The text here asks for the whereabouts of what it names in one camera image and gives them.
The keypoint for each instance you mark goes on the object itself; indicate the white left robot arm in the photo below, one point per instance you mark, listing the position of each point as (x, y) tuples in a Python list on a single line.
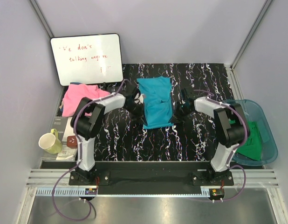
[(88, 119)]

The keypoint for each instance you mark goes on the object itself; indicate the black white manual booklet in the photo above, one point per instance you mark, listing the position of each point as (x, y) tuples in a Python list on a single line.
[(62, 125)]

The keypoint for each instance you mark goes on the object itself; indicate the teal plastic basin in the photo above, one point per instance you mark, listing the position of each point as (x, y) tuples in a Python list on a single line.
[(254, 113)]

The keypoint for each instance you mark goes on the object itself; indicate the white dry erase board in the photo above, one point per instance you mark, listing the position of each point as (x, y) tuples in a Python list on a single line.
[(88, 59)]

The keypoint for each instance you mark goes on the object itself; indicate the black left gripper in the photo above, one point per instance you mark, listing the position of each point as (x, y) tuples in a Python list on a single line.
[(139, 117)]

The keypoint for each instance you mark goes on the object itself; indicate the brown cube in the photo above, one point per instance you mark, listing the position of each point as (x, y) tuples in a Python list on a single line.
[(71, 142)]

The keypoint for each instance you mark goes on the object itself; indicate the teal t shirt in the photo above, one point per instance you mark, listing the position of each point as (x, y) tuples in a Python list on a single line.
[(157, 101)]

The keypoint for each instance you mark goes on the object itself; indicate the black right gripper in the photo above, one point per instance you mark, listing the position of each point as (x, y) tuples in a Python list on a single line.
[(177, 118)]

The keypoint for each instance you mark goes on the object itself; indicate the aluminium frame rail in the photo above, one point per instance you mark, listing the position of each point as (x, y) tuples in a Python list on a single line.
[(250, 178)]

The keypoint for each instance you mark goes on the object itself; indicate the yellow green mug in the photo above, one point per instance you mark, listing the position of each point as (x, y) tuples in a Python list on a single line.
[(50, 142)]

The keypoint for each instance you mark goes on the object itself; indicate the green t shirt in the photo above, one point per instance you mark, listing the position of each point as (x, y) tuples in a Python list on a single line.
[(252, 148)]

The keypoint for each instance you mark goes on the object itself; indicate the pink folded t shirt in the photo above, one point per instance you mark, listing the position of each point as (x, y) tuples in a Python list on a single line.
[(76, 92)]

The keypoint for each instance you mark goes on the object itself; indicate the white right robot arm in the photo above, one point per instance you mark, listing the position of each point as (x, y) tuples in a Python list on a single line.
[(231, 127)]

